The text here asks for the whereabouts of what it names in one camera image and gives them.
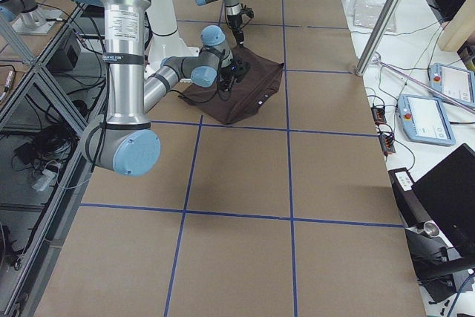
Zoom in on black laptop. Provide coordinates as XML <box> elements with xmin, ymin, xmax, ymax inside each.
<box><xmin>413</xmin><ymin>143</ymin><xmax>474</xmax><ymax>256</ymax></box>

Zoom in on black cable connectors on table edge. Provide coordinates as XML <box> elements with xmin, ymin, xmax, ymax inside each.
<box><xmin>370</xmin><ymin>105</ymin><xmax>396</xmax><ymax>157</ymax></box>

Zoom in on dark brown t-shirt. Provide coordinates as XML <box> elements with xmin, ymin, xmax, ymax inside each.
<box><xmin>178</xmin><ymin>46</ymin><xmax>284</xmax><ymax>125</ymax></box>

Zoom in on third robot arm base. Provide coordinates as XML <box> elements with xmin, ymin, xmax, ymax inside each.
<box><xmin>1</xmin><ymin>0</ymin><xmax>63</xmax><ymax>36</ymax></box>

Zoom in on black box with white label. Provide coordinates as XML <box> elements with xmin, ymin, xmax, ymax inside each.
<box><xmin>388</xmin><ymin>168</ymin><xmax>432</xmax><ymax>227</ymax></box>

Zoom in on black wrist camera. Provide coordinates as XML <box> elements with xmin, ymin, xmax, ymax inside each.
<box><xmin>240</xmin><ymin>4</ymin><xmax>255</xmax><ymax>20</ymax></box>

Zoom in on blue teach pendant near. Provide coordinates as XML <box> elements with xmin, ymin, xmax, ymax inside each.
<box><xmin>397</xmin><ymin>94</ymin><xmax>456</xmax><ymax>146</ymax></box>

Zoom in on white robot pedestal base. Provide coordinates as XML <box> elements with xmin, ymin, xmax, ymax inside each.
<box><xmin>147</xmin><ymin>0</ymin><xmax>199</xmax><ymax>73</ymax></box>

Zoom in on blue teach pendant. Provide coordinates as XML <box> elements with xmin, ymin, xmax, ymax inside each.
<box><xmin>397</xmin><ymin>94</ymin><xmax>456</xmax><ymax>146</ymax></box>
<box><xmin>429</xmin><ymin>63</ymin><xmax>474</xmax><ymax>107</ymax></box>

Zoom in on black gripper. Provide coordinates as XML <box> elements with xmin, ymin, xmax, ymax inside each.
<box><xmin>226</xmin><ymin>14</ymin><xmax>245</xmax><ymax>48</ymax></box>
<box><xmin>220</xmin><ymin>59</ymin><xmax>249</xmax><ymax>91</ymax></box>

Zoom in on clear plastic bag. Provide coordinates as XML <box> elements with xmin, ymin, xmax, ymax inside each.
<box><xmin>353</xmin><ymin>0</ymin><xmax>384</xmax><ymax>29</ymax></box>

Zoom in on aluminium frame post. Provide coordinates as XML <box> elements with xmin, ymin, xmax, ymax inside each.
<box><xmin>355</xmin><ymin>0</ymin><xmax>401</xmax><ymax>76</ymax></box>

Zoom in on blue teach pendant far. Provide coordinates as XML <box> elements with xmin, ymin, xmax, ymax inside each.
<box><xmin>429</xmin><ymin>63</ymin><xmax>474</xmax><ymax>107</ymax></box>

